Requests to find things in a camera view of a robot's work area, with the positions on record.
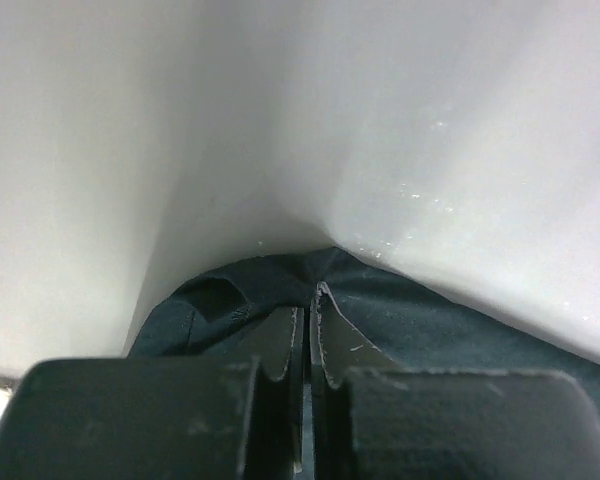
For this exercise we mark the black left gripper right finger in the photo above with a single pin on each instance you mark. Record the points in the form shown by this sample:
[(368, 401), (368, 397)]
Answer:
[(376, 418)]

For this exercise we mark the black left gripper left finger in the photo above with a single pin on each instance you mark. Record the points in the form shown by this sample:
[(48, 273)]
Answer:
[(236, 415)]

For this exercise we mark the black t shirt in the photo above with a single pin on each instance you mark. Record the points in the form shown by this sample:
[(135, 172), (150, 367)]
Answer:
[(407, 320)]

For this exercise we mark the clear plastic bin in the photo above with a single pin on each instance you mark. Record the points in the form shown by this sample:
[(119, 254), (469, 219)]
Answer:
[(144, 142)]

